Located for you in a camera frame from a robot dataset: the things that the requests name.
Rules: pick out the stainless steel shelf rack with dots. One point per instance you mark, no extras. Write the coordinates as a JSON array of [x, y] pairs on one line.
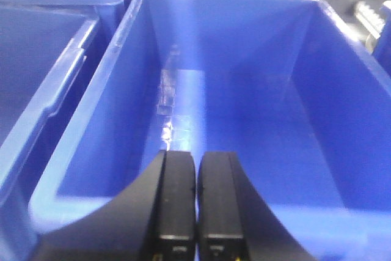
[[364, 17]]

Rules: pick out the blue plastic bin middle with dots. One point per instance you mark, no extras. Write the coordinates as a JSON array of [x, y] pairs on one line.
[[281, 83]]

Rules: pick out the blue plastic bin left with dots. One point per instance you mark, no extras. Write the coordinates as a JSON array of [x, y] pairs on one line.
[[49, 51]]

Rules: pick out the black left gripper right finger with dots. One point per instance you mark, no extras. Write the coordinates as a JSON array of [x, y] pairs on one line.
[[235, 223]]

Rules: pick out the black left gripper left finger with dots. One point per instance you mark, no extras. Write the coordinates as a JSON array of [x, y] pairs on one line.
[[153, 218]]

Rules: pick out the blue plastic bin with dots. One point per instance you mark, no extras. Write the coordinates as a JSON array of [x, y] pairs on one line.
[[281, 83], [49, 51], [382, 50]]

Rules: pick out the blue plastic bin right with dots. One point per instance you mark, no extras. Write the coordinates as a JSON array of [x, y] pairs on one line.
[[382, 50]]

